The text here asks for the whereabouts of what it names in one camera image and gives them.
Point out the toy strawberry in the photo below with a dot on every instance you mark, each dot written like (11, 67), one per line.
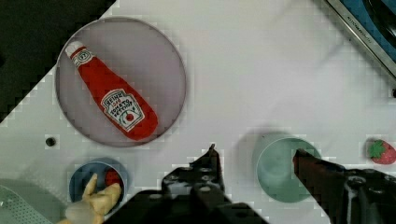
(381, 152)

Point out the toy peeled banana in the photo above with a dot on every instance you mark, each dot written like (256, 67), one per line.
(94, 205)

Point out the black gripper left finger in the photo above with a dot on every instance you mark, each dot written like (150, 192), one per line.
(206, 170)

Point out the green perforated colander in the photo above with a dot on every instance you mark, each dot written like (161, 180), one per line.
(26, 203)

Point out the grey round plate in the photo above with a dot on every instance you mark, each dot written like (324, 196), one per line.
(140, 54)

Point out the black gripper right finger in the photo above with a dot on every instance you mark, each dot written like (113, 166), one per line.
(325, 181)

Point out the green mug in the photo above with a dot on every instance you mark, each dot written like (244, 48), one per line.
(274, 169)

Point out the plush ketchup bottle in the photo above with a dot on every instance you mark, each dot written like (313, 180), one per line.
(122, 105)

